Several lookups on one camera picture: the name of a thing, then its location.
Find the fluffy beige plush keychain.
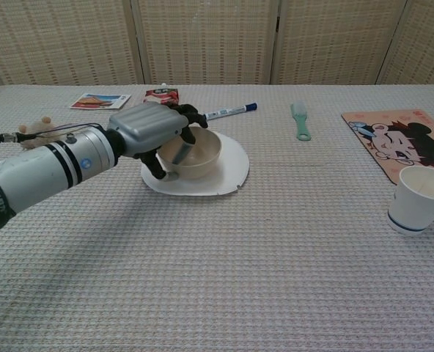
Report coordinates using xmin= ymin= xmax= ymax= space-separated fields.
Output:
xmin=18 ymin=115 xmax=62 ymax=150

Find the cartoon girl mouse pad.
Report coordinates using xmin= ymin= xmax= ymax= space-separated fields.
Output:
xmin=340 ymin=108 xmax=434 ymax=186

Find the white paper plate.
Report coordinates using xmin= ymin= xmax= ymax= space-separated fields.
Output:
xmin=140 ymin=131 xmax=251 ymax=197

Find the green handled brush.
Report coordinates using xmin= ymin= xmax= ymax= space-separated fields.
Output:
xmin=290 ymin=103 xmax=312 ymax=142

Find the red snack pouch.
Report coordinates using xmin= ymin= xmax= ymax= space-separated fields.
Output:
xmin=143 ymin=84 xmax=180 ymax=106

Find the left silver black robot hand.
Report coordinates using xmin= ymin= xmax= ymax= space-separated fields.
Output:
xmin=106 ymin=102 xmax=210 ymax=181

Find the woven bamboo screen panel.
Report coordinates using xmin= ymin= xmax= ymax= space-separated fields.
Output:
xmin=0 ymin=0 xmax=147 ymax=91
xmin=130 ymin=0 xmax=280 ymax=86
xmin=376 ymin=0 xmax=434 ymax=86
xmin=270 ymin=0 xmax=411 ymax=86

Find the white paper cup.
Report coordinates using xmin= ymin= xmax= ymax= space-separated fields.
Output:
xmin=387 ymin=165 xmax=434 ymax=235

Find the temple photo postcard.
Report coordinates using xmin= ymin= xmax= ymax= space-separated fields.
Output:
xmin=69 ymin=92 xmax=133 ymax=111

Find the beige plastic bowl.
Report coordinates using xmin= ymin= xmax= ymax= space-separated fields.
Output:
xmin=155 ymin=126 xmax=223 ymax=180

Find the blue capped white marker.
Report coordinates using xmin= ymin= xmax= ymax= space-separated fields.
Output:
xmin=203 ymin=101 xmax=259 ymax=122

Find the white woven tablecloth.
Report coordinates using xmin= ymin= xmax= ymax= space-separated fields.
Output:
xmin=0 ymin=84 xmax=434 ymax=352

